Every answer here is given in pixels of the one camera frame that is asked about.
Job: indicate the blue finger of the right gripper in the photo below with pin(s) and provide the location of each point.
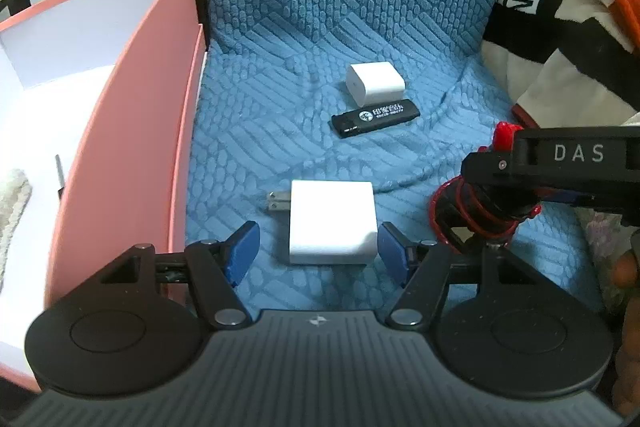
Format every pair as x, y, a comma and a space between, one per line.
487, 167
566, 197

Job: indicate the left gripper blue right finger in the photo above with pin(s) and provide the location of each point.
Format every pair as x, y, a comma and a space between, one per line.
397, 252

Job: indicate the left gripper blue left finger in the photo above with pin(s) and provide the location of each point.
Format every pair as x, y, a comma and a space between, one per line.
239, 251

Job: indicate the black red devil figurine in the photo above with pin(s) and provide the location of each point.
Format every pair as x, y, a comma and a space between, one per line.
468, 216

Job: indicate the yellow handled screwdriver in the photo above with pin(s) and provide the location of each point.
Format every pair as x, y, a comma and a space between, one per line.
61, 175

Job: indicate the white fluffy plush strip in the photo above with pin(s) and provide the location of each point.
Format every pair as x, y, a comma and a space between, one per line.
15, 195

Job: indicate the person's right hand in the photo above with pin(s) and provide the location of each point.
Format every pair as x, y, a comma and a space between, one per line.
625, 275

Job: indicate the floral cream cushion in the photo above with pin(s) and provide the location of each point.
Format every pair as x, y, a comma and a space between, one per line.
607, 239

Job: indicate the white charger with prongs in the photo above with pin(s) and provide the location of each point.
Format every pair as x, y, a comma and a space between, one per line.
331, 222

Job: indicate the black white orange blanket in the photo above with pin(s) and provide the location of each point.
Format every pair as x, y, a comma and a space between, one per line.
566, 63

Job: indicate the black usb stick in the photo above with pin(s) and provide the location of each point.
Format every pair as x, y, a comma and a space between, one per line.
374, 117

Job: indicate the white usb charger cube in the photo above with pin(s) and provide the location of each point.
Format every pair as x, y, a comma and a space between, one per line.
374, 83

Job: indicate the blue quilted sofa cover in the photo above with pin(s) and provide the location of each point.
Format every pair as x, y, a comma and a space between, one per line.
275, 75

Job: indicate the pink cardboard box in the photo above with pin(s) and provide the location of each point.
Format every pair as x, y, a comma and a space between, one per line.
110, 86

